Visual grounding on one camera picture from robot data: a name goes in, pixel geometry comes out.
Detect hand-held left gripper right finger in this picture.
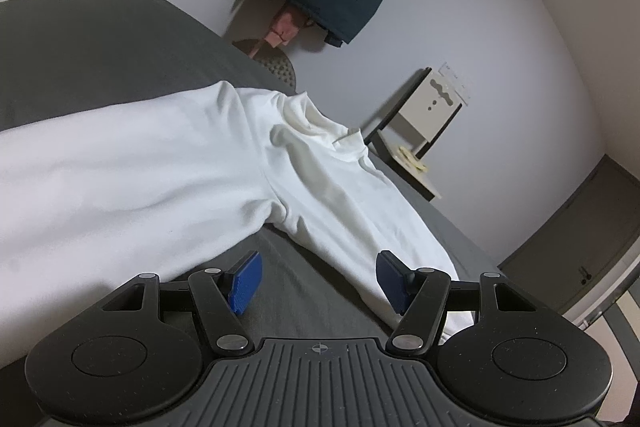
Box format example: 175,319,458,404
375,250,543,356

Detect white long-sleeve shirt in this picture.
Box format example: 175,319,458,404
0,79,473,370

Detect white and black chair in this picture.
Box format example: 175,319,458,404
362,67,463,202

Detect pink hanging cloth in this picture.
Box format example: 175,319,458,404
264,4,307,51

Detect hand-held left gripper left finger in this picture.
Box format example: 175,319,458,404
101,251,264,357

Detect grey studded balance cushion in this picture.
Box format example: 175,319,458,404
232,39,298,95

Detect brown wardrobe door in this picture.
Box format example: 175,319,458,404
497,154,640,328

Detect yellow item on chair seat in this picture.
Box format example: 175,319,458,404
395,147,430,172

